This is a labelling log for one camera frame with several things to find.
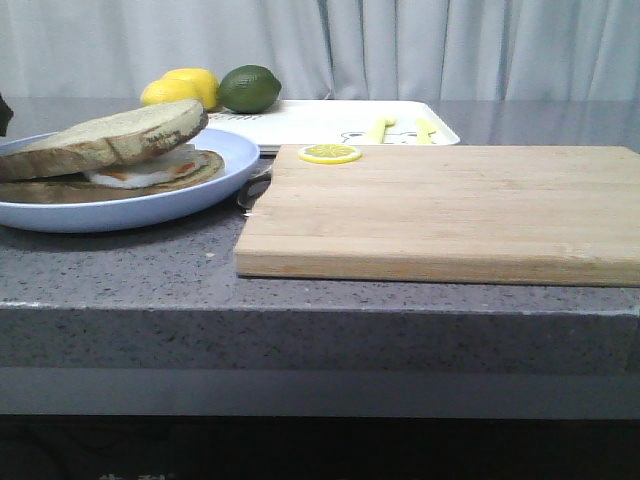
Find light blue round plate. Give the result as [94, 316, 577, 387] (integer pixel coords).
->
[1, 129, 260, 233]

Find fried egg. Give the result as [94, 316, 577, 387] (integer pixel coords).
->
[83, 144, 211, 189]

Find bread slice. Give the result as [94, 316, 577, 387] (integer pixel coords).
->
[1, 150, 225, 204]
[1, 99, 209, 182]

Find white rectangular tray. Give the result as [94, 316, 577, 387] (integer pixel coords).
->
[209, 100, 460, 155]

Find yellow lemon slice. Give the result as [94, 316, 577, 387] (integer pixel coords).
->
[298, 144, 362, 164]

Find yellow plastic fork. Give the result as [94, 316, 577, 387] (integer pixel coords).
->
[362, 116, 396, 145]

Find green lime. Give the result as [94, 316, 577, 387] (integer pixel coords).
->
[218, 65, 282, 114]

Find rear yellow lemon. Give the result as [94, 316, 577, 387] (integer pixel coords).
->
[161, 68, 219, 111]

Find front yellow lemon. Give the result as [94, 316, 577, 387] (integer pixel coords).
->
[140, 78, 201, 106]

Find wooden cutting board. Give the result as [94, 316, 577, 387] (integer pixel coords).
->
[234, 145, 639, 287]

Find white curtain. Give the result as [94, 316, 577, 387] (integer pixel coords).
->
[1, 1, 639, 101]

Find metal cutting board handle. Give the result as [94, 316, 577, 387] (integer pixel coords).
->
[236, 167, 272, 217]

